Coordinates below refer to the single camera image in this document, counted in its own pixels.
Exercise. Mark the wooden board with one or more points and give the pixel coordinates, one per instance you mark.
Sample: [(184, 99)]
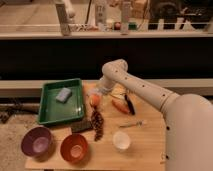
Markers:
[(146, 152)]

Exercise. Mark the yellow banana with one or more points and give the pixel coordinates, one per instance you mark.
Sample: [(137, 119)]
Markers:
[(119, 92)]

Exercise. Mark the metal fork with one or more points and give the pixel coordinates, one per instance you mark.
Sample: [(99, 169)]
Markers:
[(139, 123)]

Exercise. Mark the blue sponge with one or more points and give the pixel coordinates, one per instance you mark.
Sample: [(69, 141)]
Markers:
[(63, 95)]

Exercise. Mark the red bowl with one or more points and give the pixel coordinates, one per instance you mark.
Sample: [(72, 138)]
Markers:
[(74, 148)]

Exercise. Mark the clear plastic wrapper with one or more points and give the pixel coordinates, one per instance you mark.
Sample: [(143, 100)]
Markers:
[(94, 91)]

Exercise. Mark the white cup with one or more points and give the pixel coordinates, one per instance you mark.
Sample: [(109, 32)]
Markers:
[(121, 140)]

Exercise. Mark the dark rectangular block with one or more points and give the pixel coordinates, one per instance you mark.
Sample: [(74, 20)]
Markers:
[(81, 126)]

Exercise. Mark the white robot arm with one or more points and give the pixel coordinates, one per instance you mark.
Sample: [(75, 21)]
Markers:
[(188, 118)]

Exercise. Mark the green plastic tray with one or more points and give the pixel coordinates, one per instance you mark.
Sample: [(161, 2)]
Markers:
[(52, 112)]

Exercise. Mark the orange apple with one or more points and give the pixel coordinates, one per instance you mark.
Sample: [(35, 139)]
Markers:
[(94, 100)]

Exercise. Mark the purple bowl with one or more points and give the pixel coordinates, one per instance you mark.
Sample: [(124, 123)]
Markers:
[(36, 142)]

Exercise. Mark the orange carrot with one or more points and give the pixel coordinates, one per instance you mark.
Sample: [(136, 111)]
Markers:
[(120, 107)]

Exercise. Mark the dark brown grape bunch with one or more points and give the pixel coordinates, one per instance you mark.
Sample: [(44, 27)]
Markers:
[(97, 124)]

